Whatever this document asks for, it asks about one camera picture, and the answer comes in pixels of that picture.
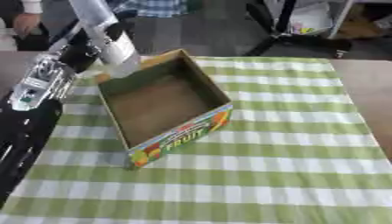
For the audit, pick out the white paper bag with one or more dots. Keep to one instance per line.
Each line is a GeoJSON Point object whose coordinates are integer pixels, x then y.
{"type": "Point", "coordinates": [311, 19]}

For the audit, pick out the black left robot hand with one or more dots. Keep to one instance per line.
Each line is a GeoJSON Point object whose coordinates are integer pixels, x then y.
{"type": "Point", "coordinates": [81, 55]}

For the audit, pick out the person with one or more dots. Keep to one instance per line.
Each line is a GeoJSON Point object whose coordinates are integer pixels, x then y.
{"type": "Point", "coordinates": [158, 7]}
{"type": "Point", "coordinates": [31, 5]}

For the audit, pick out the white plastic bottle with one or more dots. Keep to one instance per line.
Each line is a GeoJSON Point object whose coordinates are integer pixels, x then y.
{"type": "Point", "coordinates": [115, 49]}

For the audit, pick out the black tripod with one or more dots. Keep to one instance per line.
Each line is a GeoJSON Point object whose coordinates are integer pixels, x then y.
{"type": "Point", "coordinates": [286, 26]}

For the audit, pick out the white shelf frame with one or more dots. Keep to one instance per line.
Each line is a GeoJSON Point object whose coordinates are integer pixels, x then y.
{"type": "Point", "coordinates": [341, 17]}

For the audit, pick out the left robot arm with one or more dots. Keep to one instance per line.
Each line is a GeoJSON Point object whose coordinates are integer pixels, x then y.
{"type": "Point", "coordinates": [30, 137]}

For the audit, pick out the person's hand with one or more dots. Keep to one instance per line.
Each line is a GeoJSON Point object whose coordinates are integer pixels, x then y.
{"type": "Point", "coordinates": [25, 24]}

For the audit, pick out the cardboard box with colourful print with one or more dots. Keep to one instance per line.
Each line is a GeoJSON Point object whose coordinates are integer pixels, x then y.
{"type": "Point", "coordinates": [163, 108]}

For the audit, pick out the brown bag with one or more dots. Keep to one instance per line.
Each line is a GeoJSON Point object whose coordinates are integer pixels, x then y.
{"type": "Point", "coordinates": [365, 24]}

